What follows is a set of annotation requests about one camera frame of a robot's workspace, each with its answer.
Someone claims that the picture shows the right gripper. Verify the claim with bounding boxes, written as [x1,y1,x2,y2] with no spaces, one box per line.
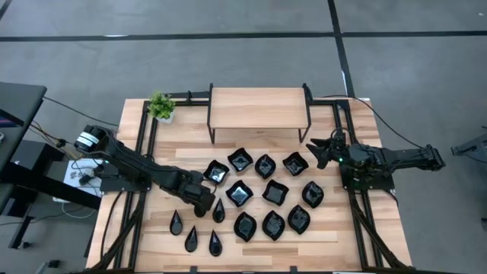
[306,137,352,170]

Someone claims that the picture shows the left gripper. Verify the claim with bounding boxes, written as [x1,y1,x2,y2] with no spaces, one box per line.
[166,170,217,219]

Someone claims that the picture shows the black teardrop mini plate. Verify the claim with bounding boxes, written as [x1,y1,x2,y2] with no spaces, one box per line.
[184,225,199,253]
[169,209,183,236]
[212,197,226,225]
[208,229,224,257]

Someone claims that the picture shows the black square wavy plate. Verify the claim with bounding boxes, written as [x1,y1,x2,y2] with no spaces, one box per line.
[282,151,310,177]
[227,147,255,173]
[224,179,255,209]
[202,159,231,186]
[261,179,290,207]

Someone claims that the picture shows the black leaf mini plate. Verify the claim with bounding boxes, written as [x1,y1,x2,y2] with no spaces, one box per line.
[253,153,277,180]
[301,180,325,209]
[287,204,311,235]
[233,212,258,243]
[261,209,286,242]

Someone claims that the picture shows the wooden shelf black legs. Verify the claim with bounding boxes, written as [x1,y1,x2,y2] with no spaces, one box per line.
[206,82,313,145]

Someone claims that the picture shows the small green potted plant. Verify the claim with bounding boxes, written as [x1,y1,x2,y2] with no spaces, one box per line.
[146,91,177,125]

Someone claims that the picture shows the white printed sheet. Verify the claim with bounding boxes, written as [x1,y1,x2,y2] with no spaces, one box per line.
[53,158,106,202]

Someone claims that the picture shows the black tripod stand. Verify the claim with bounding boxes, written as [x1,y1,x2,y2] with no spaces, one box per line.
[450,125,487,165]

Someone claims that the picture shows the black desk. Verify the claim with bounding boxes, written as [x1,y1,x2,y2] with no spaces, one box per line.
[0,81,103,250]

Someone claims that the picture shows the laptop with coloured screen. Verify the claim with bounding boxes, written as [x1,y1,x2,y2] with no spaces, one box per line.
[0,109,26,129]

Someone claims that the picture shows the black aluminium table frame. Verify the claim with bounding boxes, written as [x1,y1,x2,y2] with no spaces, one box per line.
[85,81,415,274]

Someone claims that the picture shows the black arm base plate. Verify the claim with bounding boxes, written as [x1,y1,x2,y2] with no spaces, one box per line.
[99,159,153,193]
[339,163,396,191]

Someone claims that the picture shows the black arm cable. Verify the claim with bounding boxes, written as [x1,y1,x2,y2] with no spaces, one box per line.
[319,94,425,150]

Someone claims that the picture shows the white floor cable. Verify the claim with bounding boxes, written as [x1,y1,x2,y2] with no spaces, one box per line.
[60,201,98,221]

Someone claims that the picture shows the coloured wire bundle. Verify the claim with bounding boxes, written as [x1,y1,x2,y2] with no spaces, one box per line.
[28,120,83,161]

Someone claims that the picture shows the black desk cable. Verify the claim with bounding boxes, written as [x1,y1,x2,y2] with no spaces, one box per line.
[42,96,119,128]

